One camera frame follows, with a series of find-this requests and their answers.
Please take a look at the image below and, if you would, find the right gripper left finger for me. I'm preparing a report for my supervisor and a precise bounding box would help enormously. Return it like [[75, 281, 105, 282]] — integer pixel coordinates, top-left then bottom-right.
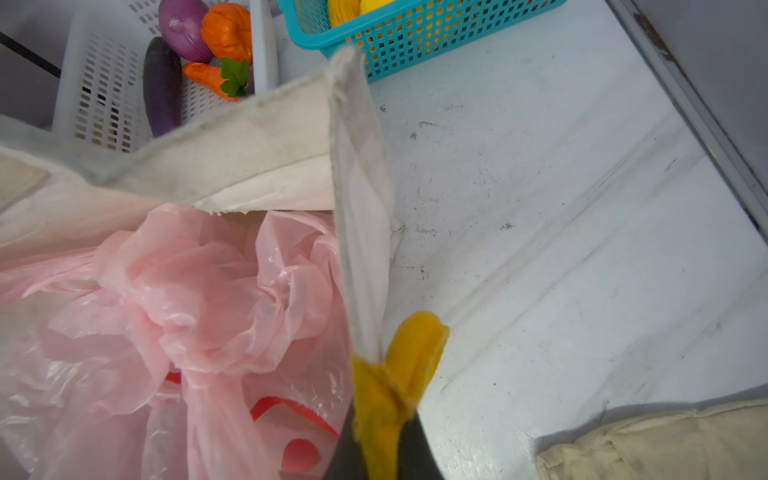
[[323, 403, 368, 480]]

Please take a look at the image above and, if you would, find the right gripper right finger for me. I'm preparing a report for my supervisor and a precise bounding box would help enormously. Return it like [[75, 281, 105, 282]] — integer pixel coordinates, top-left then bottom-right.
[[397, 414, 444, 480]]

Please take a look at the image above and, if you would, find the pink plastic grocery bag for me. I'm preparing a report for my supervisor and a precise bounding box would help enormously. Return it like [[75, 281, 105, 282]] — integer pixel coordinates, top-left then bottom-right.
[[1, 205, 352, 479]]

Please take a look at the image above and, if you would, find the white canvas tote bag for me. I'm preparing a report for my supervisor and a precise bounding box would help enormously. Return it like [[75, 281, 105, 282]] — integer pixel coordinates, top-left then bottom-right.
[[0, 44, 451, 480]]

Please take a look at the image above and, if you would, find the beige folded cloth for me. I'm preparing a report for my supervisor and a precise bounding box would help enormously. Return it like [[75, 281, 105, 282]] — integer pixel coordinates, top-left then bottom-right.
[[536, 398, 767, 479]]

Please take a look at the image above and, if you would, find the orange carrot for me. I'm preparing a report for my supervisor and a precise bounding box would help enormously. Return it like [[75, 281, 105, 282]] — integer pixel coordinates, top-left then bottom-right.
[[182, 57, 252, 102]]

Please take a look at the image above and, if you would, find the teal plastic fruit basket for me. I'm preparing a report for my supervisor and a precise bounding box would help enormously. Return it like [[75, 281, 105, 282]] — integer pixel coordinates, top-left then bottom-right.
[[279, 0, 564, 82]]

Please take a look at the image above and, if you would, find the white plastic vegetable basket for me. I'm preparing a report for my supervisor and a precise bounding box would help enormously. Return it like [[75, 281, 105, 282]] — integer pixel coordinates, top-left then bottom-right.
[[52, 1, 279, 154]]

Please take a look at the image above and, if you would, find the small orange vegetable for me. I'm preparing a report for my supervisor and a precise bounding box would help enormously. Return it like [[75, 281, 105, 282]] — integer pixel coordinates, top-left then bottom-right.
[[201, 2, 253, 64]]

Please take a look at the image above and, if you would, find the purple onion top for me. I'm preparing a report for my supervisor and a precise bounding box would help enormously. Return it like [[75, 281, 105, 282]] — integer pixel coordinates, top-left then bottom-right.
[[158, 0, 214, 63]]

